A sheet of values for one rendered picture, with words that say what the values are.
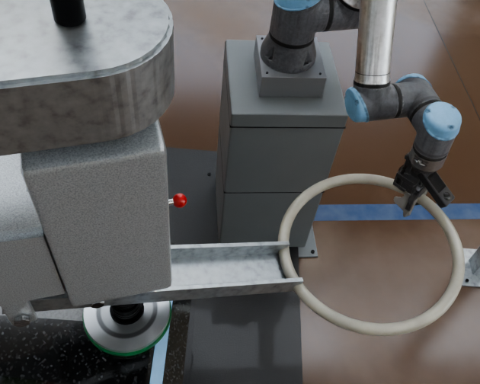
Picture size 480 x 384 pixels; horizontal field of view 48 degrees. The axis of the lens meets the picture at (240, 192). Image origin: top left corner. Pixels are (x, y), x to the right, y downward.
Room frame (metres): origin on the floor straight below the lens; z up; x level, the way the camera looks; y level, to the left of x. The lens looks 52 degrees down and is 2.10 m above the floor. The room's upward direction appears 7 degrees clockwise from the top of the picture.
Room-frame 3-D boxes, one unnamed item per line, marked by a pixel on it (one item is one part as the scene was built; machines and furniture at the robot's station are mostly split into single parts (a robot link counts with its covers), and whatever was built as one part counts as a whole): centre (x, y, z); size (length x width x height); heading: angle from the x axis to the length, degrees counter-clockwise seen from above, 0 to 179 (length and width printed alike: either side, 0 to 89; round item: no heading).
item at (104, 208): (0.54, 0.32, 1.30); 0.36 x 0.22 x 0.45; 111
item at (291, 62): (1.51, -0.10, 0.99); 0.19 x 0.19 x 0.10
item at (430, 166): (0.99, -0.47, 1.08); 0.10 x 0.09 x 0.05; 142
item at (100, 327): (0.57, 0.24, 0.82); 0.21 x 0.21 x 0.01
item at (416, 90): (1.10, -0.42, 1.16); 0.12 x 0.12 x 0.09; 19
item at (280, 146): (1.51, -0.10, 0.43); 0.50 x 0.50 x 0.85; 10
